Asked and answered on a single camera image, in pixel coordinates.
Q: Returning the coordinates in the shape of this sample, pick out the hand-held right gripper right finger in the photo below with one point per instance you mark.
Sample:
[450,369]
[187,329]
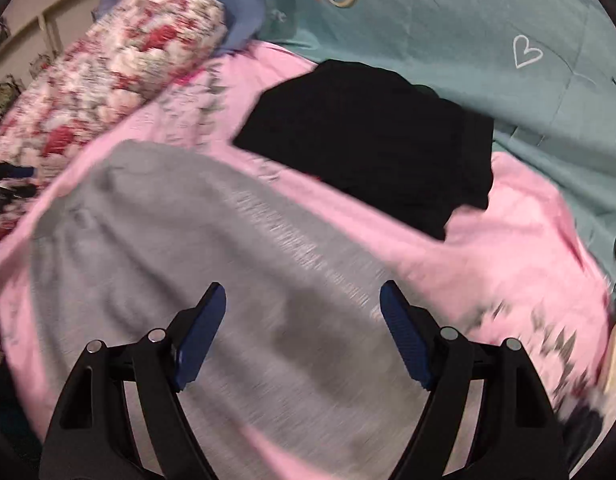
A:
[405,332]

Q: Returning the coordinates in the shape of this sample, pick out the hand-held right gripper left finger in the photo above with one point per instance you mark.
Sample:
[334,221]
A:
[200,332]

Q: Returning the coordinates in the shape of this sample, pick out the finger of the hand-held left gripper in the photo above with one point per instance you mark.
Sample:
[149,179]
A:
[13,195]
[15,172]

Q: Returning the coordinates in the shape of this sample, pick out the grey pants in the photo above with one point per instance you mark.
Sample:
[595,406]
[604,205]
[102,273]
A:
[188,240]

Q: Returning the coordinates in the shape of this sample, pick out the black folded pants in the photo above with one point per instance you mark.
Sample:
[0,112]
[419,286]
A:
[368,140]

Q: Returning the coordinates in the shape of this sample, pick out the pink blanket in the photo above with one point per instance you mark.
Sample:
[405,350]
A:
[513,260]

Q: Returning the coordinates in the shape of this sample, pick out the red floral quilt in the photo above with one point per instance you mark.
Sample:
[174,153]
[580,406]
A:
[103,75]

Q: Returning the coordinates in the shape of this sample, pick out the teal printed bedsheet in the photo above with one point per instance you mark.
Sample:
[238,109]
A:
[448,25]

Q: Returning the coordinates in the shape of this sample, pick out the white wall shelf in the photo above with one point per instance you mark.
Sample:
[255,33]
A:
[23,45]

